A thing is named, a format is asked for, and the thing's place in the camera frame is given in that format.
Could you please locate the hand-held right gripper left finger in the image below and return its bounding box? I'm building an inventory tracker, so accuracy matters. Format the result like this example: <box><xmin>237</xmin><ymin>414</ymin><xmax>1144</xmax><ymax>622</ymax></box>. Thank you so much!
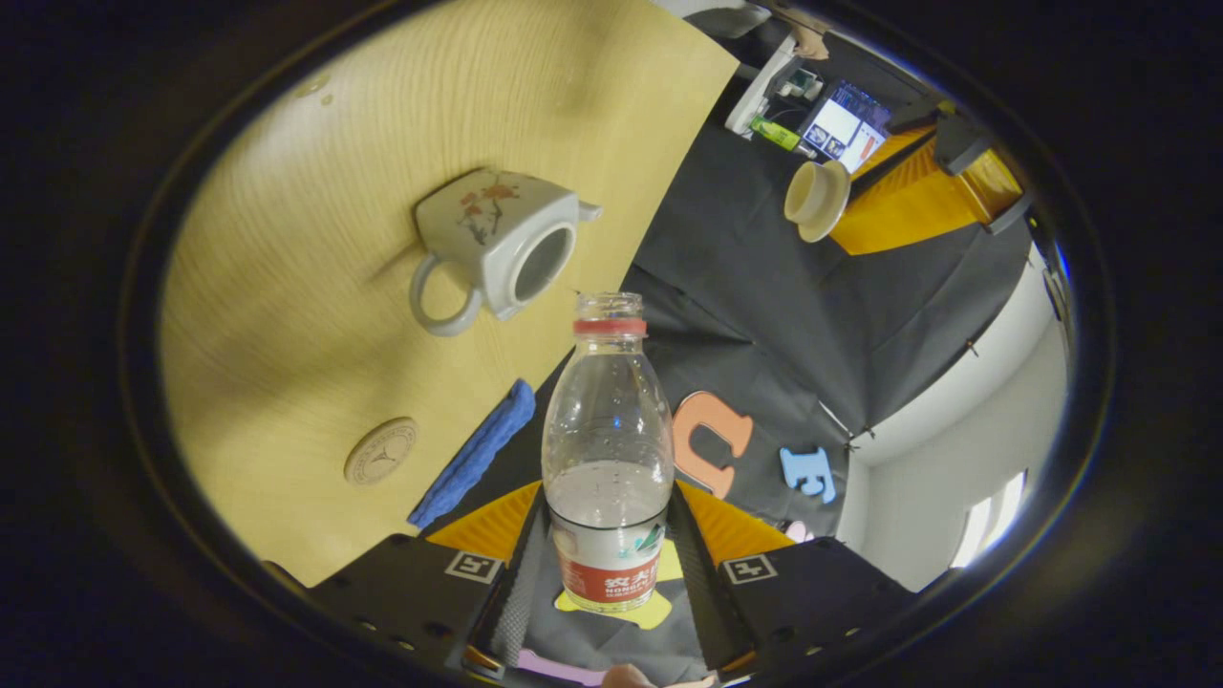
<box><xmin>304</xmin><ymin>481</ymin><xmax>553</xmax><ymax>681</ymax></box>

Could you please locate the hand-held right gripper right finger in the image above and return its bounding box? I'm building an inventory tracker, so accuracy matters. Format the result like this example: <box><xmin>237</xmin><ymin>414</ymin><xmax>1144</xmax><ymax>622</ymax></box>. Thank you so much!
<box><xmin>667</xmin><ymin>481</ymin><xmax>916</xmax><ymax>681</ymax></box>

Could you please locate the clear plastic water bottle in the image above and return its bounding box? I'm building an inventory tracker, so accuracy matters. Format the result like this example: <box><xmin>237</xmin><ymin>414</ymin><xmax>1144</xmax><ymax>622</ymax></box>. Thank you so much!
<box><xmin>541</xmin><ymin>291</ymin><xmax>676</xmax><ymax>614</ymax></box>

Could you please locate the round wooden coaster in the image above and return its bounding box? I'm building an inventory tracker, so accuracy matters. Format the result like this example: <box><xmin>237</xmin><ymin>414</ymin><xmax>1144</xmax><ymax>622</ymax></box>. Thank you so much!
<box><xmin>343</xmin><ymin>417</ymin><xmax>419</xmax><ymax>486</ymax></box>

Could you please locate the white floral teacup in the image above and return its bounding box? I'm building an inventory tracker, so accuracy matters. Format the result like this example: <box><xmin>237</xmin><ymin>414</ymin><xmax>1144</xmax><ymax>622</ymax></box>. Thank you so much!
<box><xmin>409</xmin><ymin>168</ymin><xmax>604</xmax><ymax>337</ymax></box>

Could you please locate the green drink bottle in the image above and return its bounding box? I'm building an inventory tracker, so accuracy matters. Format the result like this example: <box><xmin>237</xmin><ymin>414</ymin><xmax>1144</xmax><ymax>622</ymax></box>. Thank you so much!
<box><xmin>748</xmin><ymin>115</ymin><xmax>804</xmax><ymax>154</ymax></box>

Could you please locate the computer monitor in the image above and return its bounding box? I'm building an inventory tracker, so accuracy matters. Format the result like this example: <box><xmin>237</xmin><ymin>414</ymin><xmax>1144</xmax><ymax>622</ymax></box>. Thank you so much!
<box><xmin>798</xmin><ymin>81</ymin><xmax>891</xmax><ymax>175</ymax></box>

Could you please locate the blue towel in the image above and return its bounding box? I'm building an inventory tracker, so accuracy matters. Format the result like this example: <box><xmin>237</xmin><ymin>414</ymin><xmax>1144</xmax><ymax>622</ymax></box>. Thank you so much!
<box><xmin>408</xmin><ymin>378</ymin><xmax>537</xmax><ymax>530</ymax></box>

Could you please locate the white side table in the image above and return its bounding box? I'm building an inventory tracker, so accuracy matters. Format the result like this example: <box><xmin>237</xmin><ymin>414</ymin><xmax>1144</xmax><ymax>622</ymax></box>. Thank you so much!
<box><xmin>723</xmin><ymin>36</ymin><xmax>799</xmax><ymax>140</ymax></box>

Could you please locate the ceiling light panel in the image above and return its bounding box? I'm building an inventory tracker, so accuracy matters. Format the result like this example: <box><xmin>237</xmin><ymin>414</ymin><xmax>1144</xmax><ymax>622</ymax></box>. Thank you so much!
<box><xmin>949</xmin><ymin>468</ymin><xmax>1031</xmax><ymax>571</ymax></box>

